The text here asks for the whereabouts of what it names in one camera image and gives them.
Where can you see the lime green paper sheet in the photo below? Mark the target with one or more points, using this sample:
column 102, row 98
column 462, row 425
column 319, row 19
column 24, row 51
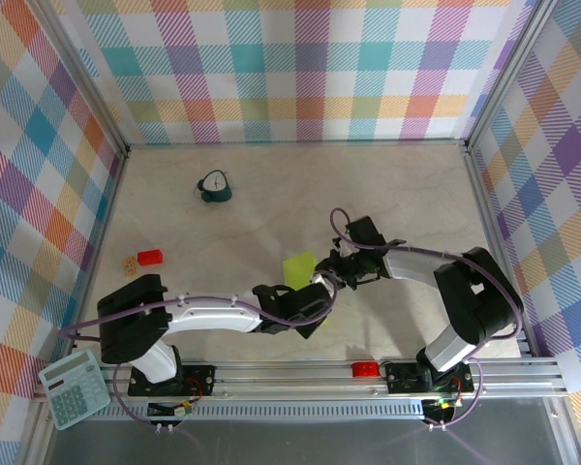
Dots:
column 300, row 269

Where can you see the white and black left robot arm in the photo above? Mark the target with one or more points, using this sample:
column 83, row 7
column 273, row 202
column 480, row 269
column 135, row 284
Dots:
column 208, row 317

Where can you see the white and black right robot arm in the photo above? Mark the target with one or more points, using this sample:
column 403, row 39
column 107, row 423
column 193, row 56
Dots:
column 469, row 300

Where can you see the grey metal base sheet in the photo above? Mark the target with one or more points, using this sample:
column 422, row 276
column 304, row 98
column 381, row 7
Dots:
column 319, row 443

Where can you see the teal alarm clock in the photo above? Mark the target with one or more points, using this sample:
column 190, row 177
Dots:
column 218, row 191

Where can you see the red toy brick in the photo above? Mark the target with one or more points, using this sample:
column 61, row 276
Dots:
column 150, row 257

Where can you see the small controller board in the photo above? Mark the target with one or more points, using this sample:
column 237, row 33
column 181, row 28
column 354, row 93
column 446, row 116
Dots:
column 179, row 411
column 443, row 404

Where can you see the small tan wooden block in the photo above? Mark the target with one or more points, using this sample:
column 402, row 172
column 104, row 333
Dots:
column 130, row 266

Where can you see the light teal calculator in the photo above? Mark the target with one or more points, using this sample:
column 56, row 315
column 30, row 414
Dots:
column 75, row 392

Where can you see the long aluminium frame rail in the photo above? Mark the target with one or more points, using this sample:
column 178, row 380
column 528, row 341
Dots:
column 295, row 382

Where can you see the red block on rail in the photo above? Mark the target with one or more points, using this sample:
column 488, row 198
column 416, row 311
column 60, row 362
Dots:
column 365, row 369

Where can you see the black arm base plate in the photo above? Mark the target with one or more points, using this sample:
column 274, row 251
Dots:
column 402, row 380
column 198, row 380

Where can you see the thin aluminium rail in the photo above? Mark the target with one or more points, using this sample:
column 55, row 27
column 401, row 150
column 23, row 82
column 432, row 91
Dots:
column 295, row 143

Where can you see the aluminium side rail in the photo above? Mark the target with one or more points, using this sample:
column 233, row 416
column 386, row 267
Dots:
column 494, row 242
column 101, row 242

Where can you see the aluminium frame post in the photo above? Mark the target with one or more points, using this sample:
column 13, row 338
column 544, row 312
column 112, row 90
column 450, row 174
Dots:
column 88, row 72
column 505, row 72

